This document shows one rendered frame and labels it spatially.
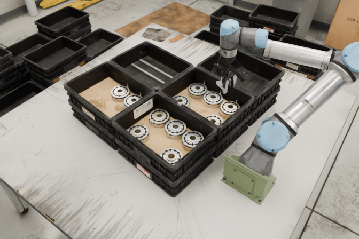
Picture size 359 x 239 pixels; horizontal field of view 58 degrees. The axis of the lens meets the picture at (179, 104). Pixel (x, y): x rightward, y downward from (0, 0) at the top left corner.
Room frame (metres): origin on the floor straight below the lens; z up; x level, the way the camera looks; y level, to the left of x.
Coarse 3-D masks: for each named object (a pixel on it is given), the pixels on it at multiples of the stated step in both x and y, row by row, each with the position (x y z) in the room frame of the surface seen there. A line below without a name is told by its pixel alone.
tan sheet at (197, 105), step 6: (186, 90) 1.40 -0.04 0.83; (186, 96) 1.35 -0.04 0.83; (192, 102) 1.30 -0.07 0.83; (198, 102) 1.30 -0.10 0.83; (192, 108) 1.25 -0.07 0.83; (198, 108) 1.25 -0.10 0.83; (204, 108) 1.25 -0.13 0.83; (210, 108) 1.25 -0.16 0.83; (216, 108) 1.25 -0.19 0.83; (204, 114) 1.21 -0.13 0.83; (210, 114) 1.21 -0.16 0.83; (216, 114) 1.21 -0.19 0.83
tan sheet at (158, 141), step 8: (144, 120) 1.17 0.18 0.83; (152, 128) 1.11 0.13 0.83; (160, 128) 1.11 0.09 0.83; (152, 136) 1.06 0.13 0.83; (160, 136) 1.06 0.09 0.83; (152, 144) 1.01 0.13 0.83; (160, 144) 1.01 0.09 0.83; (168, 144) 1.01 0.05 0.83; (176, 144) 1.01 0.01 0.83; (160, 152) 0.96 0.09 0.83; (184, 152) 0.96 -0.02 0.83
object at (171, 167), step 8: (152, 96) 1.24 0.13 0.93; (160, 96) 1.24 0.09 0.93; (136, 104) 1.18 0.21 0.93; (176, 104) 1.18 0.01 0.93; (128, 112) 1.12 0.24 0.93; (112, 120) 1.07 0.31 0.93; (200, 120) 1.07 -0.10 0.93; (120, 128) 1.02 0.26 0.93; (216, 128) 1.02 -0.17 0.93; (128, 136) 0.97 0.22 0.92; (208, 136) 0.97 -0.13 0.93; (136, 144) 0.94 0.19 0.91; (144, 144) 0.92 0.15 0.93; (200, 144) 0.92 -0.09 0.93; (152, 152) 0.88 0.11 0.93; (192, 152) 0.88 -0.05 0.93; (160, 160) 0.84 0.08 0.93; (184, 160) 0.84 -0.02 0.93; (168, 168) 0.81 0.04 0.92; (176, 168) 0.80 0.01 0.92
